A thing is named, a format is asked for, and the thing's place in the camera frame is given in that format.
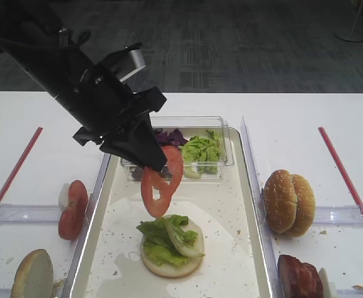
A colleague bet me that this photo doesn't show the green lettuce pieces in container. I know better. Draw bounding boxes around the green lettuce pieces in container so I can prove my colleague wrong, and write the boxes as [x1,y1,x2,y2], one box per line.
[181,130,220,179]

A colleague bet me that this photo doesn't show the clear plastic container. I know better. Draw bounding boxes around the clear plastic container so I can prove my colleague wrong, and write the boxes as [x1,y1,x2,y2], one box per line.
[120,115,235,183]

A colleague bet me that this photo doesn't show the white pusher block right lower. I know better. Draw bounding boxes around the white pusher block right lower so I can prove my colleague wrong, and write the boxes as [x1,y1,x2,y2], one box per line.
[318,268,339,298]

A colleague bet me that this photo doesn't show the sesame bun left one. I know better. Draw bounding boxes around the sesame bun left one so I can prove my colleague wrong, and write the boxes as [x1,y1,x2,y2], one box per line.
[263,169,298,233]

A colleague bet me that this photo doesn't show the clear divider rail left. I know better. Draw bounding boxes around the clear divider rail left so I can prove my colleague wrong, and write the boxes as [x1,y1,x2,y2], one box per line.
[60,153,111,297]

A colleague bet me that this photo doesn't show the bottom bun on tray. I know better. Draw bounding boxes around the bottom bun on tray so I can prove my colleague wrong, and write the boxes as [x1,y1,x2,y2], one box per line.
[140,214,205,278]

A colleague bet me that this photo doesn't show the sesame bun one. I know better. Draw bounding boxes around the sesame bun one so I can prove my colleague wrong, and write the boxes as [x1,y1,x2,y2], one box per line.
[263,169,298,233]
[286,174,316,237]

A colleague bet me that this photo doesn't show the white metal tray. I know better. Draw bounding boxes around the white metal tray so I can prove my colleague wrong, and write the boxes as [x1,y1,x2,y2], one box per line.
[65,128,269,297]

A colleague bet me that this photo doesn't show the sesame bun right one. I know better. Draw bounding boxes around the sesame bun right one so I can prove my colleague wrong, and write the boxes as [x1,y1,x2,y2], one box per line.
[286,174,316,237]

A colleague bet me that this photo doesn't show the white stand base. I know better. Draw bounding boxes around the white stand base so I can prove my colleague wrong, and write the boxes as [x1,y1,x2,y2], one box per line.
[334,1,363,43]

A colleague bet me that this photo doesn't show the lettuce leaf on bun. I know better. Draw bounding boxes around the lettuce leaf on bun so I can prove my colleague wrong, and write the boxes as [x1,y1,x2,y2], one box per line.
[136,214,206,268]

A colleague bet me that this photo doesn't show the red strip left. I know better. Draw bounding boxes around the red strip left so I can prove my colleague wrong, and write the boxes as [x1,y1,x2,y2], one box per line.
[0,127,43,203]

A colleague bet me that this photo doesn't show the red strip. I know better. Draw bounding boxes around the red strip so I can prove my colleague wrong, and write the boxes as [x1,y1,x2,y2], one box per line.
[0,127,43,203]
[318,127,363,217]

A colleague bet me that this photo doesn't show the clear cross rail right upper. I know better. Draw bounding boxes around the clear cross rail right upper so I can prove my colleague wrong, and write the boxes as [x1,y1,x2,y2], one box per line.
[313,205,363,227]

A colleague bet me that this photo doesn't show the clear cross rail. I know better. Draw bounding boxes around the clear cross rail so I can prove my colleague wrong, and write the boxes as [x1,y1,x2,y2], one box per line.
[0,204,62,225]
[313,205,363,227]

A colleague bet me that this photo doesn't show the white pusher block left upper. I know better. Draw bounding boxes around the white pusher block left upper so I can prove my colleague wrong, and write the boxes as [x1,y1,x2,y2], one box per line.
[58,183,70,210]

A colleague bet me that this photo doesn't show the red strip right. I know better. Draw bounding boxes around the red strip right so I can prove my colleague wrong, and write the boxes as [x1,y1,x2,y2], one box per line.
[318,127,363,217]

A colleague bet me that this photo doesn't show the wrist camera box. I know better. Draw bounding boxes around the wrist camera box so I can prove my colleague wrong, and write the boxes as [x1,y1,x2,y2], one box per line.
[100,42,146,82]

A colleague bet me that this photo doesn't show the white pusher block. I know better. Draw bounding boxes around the white pusher block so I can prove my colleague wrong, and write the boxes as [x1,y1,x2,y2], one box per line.
[318,268,339,298]
[58,183,70,210]

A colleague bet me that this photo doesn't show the purple cabbage pieces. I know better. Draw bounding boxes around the purple cabbage pieces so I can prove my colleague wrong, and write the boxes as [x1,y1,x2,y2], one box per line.
[131,128,188,181]

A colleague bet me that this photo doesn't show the sliced bun half left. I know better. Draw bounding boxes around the sliced bun half left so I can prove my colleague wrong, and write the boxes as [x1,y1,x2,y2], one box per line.
[10,249,53,298]

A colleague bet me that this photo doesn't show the clear cross rail left upper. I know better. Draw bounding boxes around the clear cross rail left upper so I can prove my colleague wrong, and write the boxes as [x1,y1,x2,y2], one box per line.
[0,204,62,225]

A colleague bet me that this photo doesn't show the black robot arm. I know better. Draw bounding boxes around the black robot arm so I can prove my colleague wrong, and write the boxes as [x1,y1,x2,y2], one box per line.
[0,1,167,171]

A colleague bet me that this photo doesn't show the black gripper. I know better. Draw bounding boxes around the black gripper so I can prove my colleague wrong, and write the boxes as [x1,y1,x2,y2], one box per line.
[72,65,167,171]

